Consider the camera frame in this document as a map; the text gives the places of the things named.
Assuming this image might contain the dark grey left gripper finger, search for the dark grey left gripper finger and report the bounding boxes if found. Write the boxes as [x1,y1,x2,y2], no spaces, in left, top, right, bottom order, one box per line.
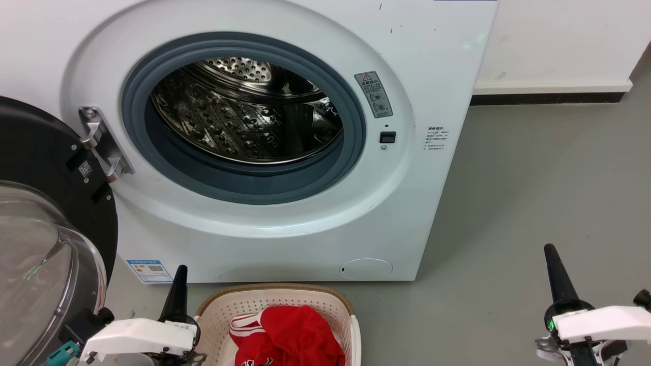
[159,265,181,322]
[174,265,190,322]

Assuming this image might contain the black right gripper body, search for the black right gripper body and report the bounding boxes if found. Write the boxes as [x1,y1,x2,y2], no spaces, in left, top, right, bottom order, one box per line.
[534,299,629,366]

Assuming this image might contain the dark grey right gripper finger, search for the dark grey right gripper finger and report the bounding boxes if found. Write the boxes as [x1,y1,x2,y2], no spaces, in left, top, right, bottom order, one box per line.
[544,245,565,304]
[549,245,580,304]

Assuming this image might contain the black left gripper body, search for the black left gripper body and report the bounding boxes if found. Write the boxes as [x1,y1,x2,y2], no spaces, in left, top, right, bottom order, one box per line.
[147,321,206,366]

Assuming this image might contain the red garment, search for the red garment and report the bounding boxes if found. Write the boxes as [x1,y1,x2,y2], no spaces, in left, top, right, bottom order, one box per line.
[229,305,346,366]

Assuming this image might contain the cream laundry basket brown rim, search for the cream laundry basket brown rim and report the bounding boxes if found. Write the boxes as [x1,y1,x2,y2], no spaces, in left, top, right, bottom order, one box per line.
[194,284,363,366]

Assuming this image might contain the stainless steel washing machine drum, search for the stainless steel washing machine drum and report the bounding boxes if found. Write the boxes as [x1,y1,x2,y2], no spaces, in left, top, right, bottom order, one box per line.
[151,57,344,165]

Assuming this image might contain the open washer door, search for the open washer door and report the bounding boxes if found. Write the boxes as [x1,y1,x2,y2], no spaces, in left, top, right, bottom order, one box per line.
[0,96,119,366]

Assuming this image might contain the blue energy label sticker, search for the blue energy label sticker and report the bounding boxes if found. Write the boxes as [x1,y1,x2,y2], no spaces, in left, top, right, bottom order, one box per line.
[126,259,174,284]

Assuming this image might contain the teal connector plug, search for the teal connector plug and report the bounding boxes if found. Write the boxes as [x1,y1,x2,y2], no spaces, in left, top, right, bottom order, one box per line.
[46,341,82,366]

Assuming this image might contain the grey rubber door gasket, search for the grey rubber door gasket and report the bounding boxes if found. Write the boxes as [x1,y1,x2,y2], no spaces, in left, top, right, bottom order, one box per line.
[121,32,367,205]

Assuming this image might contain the metal door hinge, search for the metal door hinge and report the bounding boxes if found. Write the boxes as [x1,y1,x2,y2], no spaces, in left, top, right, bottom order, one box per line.
[78,106,135,184]

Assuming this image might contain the round filter cover flap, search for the round filter cover flap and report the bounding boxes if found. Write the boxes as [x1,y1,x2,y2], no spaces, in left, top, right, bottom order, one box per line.
[339,258,394,281]

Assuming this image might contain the black baseboard strip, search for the black baseboard strip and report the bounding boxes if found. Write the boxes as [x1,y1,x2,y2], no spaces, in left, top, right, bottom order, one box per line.
[470,93,624,106]

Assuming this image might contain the white text label sticker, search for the white text label sticker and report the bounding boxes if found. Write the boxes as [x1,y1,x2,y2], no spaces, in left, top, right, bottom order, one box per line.
[423,126,450,151]

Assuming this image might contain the white front-load washing machine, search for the white front-load washing machine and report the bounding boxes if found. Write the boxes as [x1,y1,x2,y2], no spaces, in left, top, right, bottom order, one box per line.
[0,0,499,284]

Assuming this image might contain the grey warning sticker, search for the grey warning sticker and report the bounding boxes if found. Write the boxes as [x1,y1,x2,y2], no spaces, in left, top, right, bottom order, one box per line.
[354,71,394,119]

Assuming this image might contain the white wall ledge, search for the white wall ledge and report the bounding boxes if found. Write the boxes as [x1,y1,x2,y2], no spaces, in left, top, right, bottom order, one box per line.
[473,79,634,95]

